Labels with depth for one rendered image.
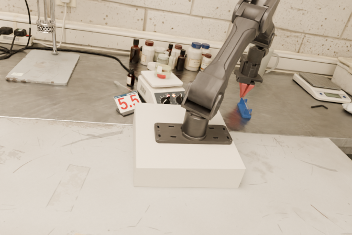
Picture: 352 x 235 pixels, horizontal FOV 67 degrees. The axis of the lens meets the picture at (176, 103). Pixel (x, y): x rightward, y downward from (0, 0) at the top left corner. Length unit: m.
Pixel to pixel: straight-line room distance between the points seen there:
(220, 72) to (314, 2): 1.09
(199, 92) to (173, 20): 0.82
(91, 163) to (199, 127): 0.27
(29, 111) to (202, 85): 0.51
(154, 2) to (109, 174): 0.93
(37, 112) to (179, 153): 0.45
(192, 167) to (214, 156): 0.07
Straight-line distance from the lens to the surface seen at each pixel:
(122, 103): 0.88
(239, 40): 0.70
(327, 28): 1.76
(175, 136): 0.67
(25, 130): 0.81
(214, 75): 0.64
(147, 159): 0.61
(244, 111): 1.00
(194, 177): 0.63
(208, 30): 1.45
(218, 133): 0.71
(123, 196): 0.61
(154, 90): 0.88
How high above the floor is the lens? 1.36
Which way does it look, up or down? 28 degrees down
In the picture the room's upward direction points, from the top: 12 degrees clockwise
